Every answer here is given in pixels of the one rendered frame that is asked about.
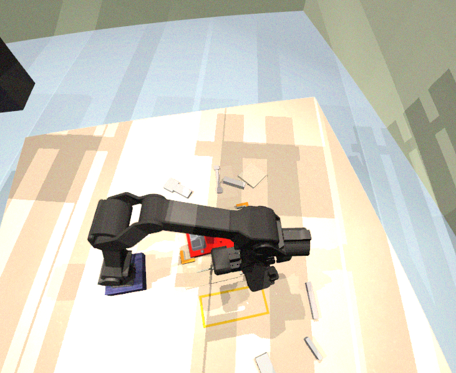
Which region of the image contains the red rectangular plate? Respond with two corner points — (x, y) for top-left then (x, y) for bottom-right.
(186, 234), (234, 258)

